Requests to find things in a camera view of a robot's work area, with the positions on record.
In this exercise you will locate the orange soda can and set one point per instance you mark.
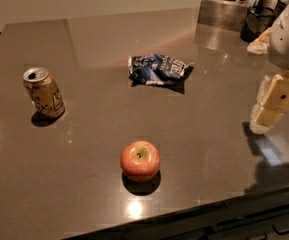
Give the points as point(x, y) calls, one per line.
point(44, 92)

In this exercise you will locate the steel snack dispenser base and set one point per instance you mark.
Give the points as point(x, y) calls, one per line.
point(228, 15)

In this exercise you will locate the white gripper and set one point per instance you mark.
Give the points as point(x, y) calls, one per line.
point(286, 42)

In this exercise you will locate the cream packet on counter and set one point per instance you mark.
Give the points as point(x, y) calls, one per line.
point(260, 45)

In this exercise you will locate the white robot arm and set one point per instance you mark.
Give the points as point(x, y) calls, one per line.
point(273, 95)

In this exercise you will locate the blue crumpled chip bag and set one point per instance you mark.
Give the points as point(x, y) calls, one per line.
point(157, 70)

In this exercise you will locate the black wire basket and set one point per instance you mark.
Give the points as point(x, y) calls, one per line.
point(257, 20)

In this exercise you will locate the dark drawer with handle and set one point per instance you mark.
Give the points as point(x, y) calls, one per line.
point(270, 224)

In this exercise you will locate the red apple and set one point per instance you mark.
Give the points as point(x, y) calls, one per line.
point(140, 161)

